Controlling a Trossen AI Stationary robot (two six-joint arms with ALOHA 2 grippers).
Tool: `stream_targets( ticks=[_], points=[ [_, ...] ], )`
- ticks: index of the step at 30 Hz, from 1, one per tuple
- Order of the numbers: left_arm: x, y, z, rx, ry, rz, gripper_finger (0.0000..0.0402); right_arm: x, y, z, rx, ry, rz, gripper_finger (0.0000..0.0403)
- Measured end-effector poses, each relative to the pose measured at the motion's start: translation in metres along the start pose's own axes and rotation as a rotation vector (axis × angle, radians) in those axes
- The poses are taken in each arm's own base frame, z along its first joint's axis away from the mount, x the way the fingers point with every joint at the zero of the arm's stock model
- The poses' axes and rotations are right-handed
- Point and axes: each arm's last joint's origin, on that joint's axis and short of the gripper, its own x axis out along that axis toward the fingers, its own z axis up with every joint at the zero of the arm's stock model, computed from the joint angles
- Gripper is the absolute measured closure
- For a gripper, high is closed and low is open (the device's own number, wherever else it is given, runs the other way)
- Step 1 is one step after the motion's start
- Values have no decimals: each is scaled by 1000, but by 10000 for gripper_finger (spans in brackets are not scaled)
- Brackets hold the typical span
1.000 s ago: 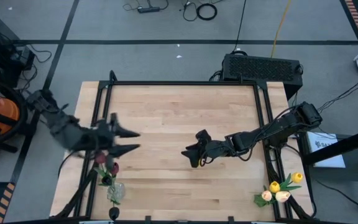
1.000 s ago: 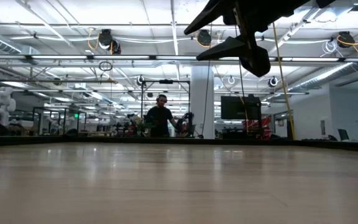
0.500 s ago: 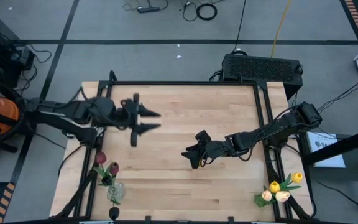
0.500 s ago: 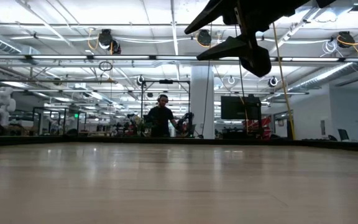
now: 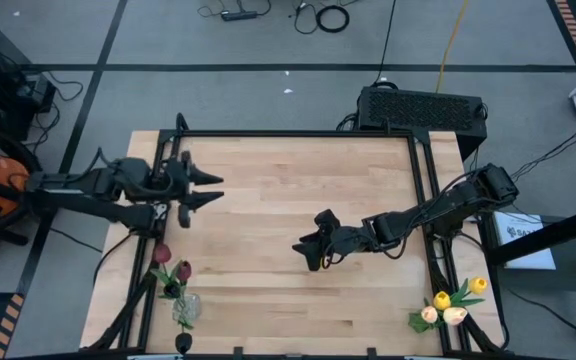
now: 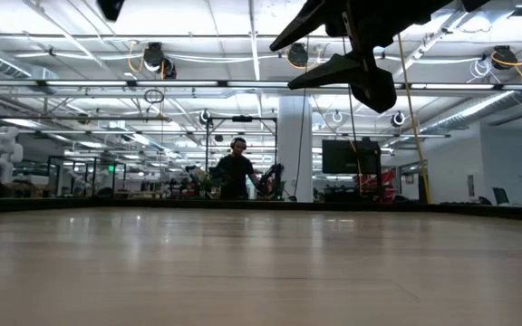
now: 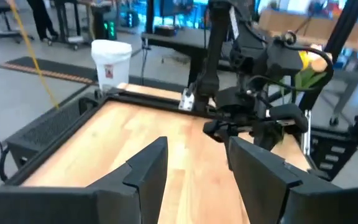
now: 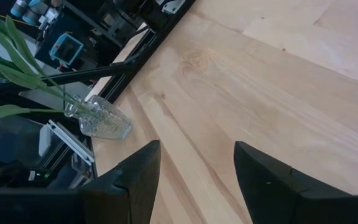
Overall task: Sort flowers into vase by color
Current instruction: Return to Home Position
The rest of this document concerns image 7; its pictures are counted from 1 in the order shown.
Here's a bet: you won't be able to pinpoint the wooden top workbench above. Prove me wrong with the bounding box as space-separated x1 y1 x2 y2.
257 8 358 125

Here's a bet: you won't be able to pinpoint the black side desk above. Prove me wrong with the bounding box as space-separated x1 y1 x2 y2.
140 27 239 88

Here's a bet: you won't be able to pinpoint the person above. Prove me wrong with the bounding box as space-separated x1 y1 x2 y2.
25 0 60 42

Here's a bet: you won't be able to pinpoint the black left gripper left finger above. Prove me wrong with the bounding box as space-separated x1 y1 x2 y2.
87 136 169 224

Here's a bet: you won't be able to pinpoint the black striped-edge floor mat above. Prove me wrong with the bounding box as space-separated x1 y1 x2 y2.
0 55 99 85

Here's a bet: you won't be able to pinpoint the large dark display screen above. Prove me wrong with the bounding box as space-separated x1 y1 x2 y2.
159 0 196 18

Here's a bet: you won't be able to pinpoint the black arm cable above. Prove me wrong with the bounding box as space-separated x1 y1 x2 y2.
283 30 336 93

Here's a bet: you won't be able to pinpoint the black office chair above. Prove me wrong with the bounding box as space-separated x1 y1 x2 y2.
0 0 34 44

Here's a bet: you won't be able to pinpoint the black computer green lights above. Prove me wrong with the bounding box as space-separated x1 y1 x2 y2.
91 3 118 41

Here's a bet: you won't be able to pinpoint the white plastic bucket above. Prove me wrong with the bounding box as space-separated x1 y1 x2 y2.
91 39 133 91

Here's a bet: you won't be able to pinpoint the silver aluminium bracket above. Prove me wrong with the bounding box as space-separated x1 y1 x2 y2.
301 109 311 156

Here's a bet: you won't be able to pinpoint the black workstation desk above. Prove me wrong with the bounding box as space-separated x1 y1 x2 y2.
52 0 86 51

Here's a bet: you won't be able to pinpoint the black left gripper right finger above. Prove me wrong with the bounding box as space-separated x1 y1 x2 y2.
228 136 338 224

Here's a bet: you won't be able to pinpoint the black vertical post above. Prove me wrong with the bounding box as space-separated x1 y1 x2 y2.
145 0 155 34

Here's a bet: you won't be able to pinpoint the silver arm base bracket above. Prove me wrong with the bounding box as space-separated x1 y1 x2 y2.
178 88 196 112

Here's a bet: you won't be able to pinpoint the yellow hanging strap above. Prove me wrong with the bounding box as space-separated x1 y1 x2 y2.
7 0 60 110

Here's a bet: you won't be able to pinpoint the black rig upright post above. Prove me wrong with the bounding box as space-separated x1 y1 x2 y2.
299 0 358 111

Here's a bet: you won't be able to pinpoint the yellow artificial tulip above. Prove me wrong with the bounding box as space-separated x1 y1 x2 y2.
293 50 311 103

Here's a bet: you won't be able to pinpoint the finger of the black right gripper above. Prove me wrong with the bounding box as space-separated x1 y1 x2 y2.
267 103 310 134
252 121 285 152

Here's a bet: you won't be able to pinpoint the black control box white labels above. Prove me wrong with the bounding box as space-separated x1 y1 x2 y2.
308 129 358 182

